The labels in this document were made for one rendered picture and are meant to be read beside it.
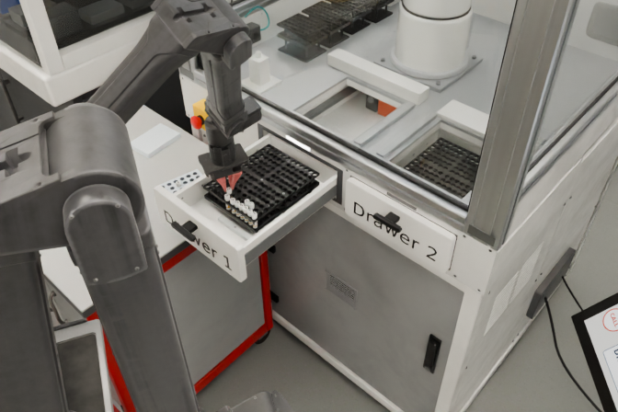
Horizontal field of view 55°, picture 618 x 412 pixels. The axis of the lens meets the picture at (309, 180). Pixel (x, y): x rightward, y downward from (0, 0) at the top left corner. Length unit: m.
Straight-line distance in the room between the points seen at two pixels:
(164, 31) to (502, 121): 0.59
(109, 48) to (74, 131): 1.65
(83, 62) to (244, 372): 1.15
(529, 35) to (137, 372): 0.75
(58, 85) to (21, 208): 1.62
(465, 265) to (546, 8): 0.60
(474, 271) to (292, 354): 1.01
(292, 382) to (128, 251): 1.77
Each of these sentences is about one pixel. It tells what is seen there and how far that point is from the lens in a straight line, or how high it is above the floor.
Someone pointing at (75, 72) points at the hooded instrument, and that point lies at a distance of 2.01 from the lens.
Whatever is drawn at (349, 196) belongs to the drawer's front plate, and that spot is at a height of 0.88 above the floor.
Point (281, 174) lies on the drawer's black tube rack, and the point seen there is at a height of 0.90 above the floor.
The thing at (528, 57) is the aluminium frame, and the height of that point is 1.37.
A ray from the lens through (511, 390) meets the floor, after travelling 2.23.
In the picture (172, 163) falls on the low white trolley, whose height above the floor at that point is 0.76.
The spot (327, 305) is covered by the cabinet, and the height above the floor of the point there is 0.35.
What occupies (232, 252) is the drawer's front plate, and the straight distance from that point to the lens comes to 1.28.
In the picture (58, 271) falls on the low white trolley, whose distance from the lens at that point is 1.55.
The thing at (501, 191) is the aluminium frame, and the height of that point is 1.09.
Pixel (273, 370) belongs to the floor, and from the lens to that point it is 2.17.
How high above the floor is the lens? 1.85
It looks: 41 degrees down
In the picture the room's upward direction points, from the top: 1 degrees counter-clockwise
